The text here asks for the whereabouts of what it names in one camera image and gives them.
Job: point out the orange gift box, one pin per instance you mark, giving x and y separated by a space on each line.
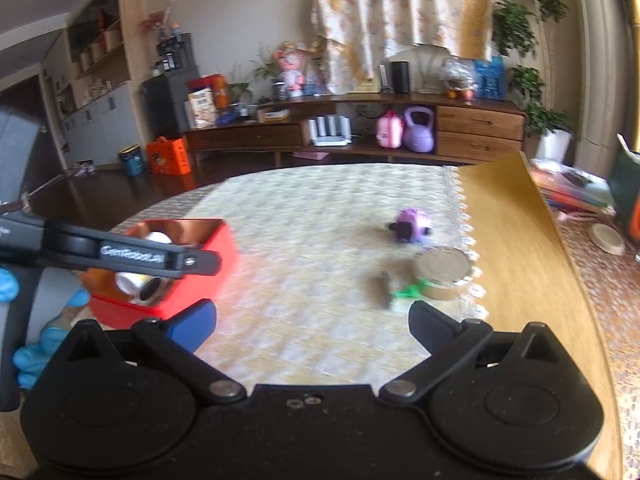
216 91

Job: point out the blue picture box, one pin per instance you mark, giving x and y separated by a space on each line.
489 77

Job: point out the wooden cabinet drawer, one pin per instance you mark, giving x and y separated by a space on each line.
480 122
477 146

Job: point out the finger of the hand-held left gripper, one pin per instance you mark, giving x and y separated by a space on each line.
130 255

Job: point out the white wifi router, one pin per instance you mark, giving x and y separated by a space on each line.
330 132

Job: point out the blue bucket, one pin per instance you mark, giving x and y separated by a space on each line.
132 161

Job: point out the tall potted plant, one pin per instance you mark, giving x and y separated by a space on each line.
545 85

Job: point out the dark tall cabinet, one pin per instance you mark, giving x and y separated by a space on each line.
167 95

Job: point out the wooden tv cabinet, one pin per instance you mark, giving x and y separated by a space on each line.
280 135

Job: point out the green and orange storage bag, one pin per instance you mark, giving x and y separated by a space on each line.
627 185

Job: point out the floral cover cloth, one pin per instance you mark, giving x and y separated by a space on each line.
400 10

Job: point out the person's left hand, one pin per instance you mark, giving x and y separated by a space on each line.
37 355

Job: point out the purple kettlebell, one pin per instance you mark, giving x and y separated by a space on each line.
419 135

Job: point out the wooden wall shelf unit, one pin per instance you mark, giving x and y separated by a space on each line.
100 60

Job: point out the yellow wood grain mat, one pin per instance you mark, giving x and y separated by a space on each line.
520 260

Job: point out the printed snack box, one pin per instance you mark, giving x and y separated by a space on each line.
201 109

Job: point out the pink book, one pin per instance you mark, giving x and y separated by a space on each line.
311 155

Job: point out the small potted green plant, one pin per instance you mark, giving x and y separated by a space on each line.
265 72

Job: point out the plastic bag of fruit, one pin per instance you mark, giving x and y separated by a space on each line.
459 80

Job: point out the white bottle with yellow label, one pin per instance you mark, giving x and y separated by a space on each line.
157 238

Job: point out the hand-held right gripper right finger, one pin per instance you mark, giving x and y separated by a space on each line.
431 325

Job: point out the beige window curtain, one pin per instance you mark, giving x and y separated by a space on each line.
595 60

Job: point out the white framed sunglasses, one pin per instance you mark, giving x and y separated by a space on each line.
154 292

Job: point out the orange paper bag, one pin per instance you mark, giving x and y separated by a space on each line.
169 156

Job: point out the round metal tin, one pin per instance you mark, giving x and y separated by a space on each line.
442 270

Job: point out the black speaker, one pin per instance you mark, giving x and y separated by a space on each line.
400 77

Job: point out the stack of books and bags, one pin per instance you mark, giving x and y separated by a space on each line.
570 185

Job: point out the red plastic bin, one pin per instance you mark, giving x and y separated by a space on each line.
210 290

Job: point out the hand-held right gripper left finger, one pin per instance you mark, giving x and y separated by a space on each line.
192 322

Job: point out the cream quilted table cloth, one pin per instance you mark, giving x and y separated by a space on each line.
310 220

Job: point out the white round lid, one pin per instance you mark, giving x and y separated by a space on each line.
606 239

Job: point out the pink toy suitcase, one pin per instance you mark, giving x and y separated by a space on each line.
390 131

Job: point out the small green plastic piece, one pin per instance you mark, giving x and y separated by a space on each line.
407 291

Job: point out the pink doll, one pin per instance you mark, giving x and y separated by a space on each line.
291 72

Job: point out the yellow cardboard box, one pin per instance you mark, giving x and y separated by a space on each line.
273 115

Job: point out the purple sheep toy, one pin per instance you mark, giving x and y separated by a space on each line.
412 225

